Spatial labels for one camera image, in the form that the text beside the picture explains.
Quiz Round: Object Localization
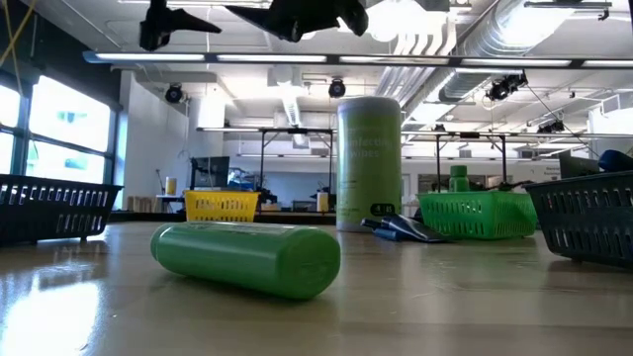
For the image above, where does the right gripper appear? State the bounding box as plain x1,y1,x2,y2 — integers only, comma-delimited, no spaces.
225,0,370,44

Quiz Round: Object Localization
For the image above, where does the black plastic basket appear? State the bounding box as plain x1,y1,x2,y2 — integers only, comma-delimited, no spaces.
522,170,633,271
0,172,124,244

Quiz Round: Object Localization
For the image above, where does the green travel bottle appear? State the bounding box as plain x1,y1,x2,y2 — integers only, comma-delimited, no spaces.
150,221,342,302
448,164,471,194

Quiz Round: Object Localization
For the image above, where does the green plastic basket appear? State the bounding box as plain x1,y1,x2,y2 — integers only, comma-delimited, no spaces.
416,190,539,242

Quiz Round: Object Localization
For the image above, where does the overhead light bar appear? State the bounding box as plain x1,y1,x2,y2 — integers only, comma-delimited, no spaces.
82,49,633,70

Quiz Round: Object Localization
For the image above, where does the large window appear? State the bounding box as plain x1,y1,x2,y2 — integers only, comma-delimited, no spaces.
0,73,123,185

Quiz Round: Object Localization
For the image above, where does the black computer monitor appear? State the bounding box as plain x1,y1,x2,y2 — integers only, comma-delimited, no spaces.
190,155,231,189

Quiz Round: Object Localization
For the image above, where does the green disinfecting wipes canister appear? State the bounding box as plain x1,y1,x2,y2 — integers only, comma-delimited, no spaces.
335,96,403,232

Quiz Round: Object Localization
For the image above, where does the yellow plastic basket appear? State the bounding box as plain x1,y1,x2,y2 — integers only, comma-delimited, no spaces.
184,190,261,223

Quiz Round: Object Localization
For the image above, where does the black metal workstation frame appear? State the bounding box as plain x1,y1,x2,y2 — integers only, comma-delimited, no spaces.
257,126,335,195
433,131,508,194

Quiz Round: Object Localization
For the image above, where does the yellow hanging cord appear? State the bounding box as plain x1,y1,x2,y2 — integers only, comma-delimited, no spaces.
0,0,37,95

